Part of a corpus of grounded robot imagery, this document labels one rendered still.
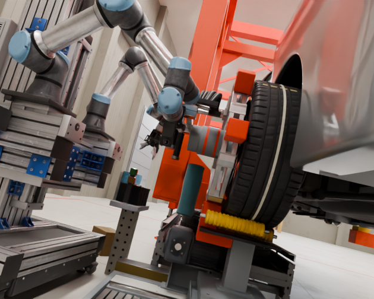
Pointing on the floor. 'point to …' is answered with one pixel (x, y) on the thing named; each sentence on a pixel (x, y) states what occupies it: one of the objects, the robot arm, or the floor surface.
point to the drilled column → (122, 238)
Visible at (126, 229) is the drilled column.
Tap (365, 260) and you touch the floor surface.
